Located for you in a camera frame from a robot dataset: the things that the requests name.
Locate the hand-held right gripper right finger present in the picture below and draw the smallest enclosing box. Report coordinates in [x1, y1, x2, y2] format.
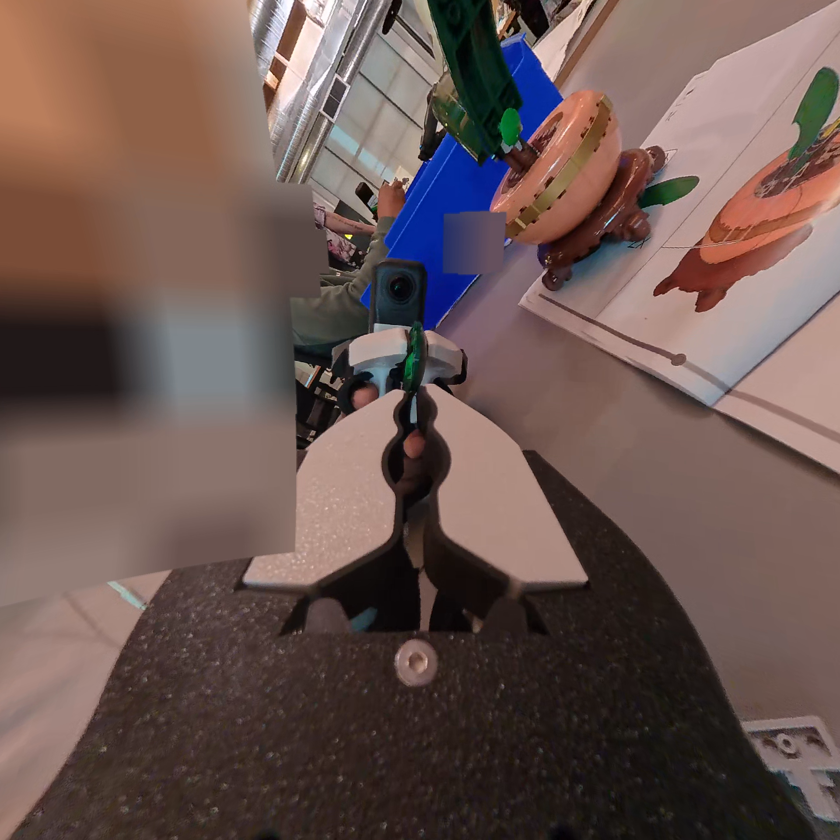
[419, 386, 589, 589]

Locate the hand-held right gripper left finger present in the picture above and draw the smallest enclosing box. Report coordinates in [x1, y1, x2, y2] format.
[243, 389, 404, 596]

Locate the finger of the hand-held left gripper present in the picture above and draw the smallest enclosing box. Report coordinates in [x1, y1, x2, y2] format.
[346, 329, 410, 389]
[425, 333, 462, 383]

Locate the small green brick leaf piece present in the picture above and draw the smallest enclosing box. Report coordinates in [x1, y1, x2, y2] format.
[402, 320, 429, 424]

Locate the grey desk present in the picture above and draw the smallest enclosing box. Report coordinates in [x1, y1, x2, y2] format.
[420, 0, 840, 840]

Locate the person's left hand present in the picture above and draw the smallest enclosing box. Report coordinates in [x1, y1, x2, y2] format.
[350, 384, 437, 506]

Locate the blue plastic bin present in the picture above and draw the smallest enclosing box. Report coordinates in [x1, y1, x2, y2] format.
[360, 33, 565, 331]

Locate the toy brick potted plant model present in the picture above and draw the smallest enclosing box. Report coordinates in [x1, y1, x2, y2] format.
[425, 0, 658, 294]

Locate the white instruction booklet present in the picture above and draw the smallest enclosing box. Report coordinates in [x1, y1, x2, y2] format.
[518, 0, 840, 475]

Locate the silver ventilation duct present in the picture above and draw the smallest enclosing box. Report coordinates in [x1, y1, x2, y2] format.
[248, 0, 401, 186]

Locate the grey metal bracket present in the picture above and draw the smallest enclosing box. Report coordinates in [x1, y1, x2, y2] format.
[742, 715, 840, 823]

